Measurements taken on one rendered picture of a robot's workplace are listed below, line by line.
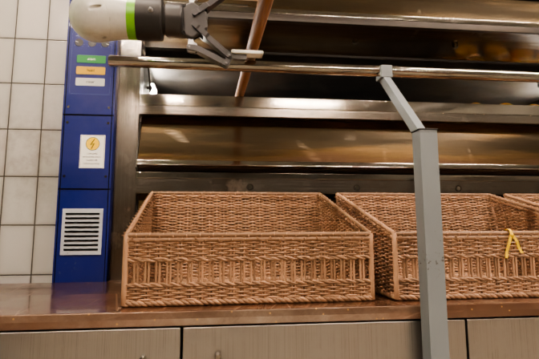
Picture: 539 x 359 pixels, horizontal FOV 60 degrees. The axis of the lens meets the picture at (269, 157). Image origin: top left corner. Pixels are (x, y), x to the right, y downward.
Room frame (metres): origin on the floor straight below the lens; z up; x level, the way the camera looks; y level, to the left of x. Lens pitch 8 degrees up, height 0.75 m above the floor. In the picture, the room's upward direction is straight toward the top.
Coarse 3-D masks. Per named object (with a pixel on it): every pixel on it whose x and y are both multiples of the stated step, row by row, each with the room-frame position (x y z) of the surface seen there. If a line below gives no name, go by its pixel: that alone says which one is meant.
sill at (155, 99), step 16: (144, 96) 1.49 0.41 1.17; (160, 96) 1.49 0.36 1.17; (176, 96) 1.50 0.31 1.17; (192, 96) 1.50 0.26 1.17; (208, 96) 1.51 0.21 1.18; (224, 96) 1.52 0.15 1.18; (240, 96) 1.52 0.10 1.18; (416, 112) 1.60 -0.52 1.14; (432, 112) 1.61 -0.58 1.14; (448, 112) 1.61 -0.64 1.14; (464, 112) 1.62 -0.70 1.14; (480, 112) 1.63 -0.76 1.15; (496, 112) 1.64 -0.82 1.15; (512, 112) 1.64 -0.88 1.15; (528, 112) 1.65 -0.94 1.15
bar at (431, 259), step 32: (128, 64) 1.12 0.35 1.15; (160, 64) 1.13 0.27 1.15; (192, 64) 1.14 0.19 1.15; (256, 64) 1.15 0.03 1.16; (288, 64) 1.16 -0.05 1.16; (320, 64) 1.18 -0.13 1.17; (352, 64) 1.19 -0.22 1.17; (416, 128) 1.01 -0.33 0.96; (416, 160) 0.99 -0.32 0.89; (416, 192) 1.00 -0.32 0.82; (416, 224) 1.01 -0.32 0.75; (448, 352) 0.97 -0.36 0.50
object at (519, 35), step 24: (216, 24) 1.40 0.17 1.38; (240, 24) 1.40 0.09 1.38; (288, 24) 1.41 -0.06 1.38; (312, 24) 1.41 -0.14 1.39; (336, 24) 1.41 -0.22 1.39; (360, 24) 1.42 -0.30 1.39; (384, 24) 1.43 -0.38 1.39; (408, 24) 1.44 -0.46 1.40; (432, 24) 1.45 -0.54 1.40; (456, 24) 1.46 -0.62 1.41; (240, 48) 1.55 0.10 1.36; (264, 48) 1.56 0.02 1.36; (288, 48) 1.56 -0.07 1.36; (312, 48) 1.56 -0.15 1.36; (336, 48) 1.57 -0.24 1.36; (360, 48) 1.57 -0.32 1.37; (384, 48) 1.57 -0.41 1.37; (408, 48) 1.58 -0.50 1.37; (432, 48) 1.58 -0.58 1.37; (480, 48) 1.59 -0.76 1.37; (504, 48) 1.59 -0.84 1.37; (528, 48) 1.59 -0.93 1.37
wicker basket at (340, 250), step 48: (192, 192) 1.46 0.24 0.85; (240, 192) 1.49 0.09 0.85; (288, 192) 1.51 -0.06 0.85; (144, 240) 1.00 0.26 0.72; (192, 240) 1.01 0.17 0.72; (240, 240) 1.03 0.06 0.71; (288, 240) 1.04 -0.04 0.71; (336, 240) 1.06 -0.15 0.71; (144, 288) 1.00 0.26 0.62; (192, 288) 1.21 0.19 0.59; (240, 288) 1.03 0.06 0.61; (288, 288) 1.19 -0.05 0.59; (336, 288) 1.06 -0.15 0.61
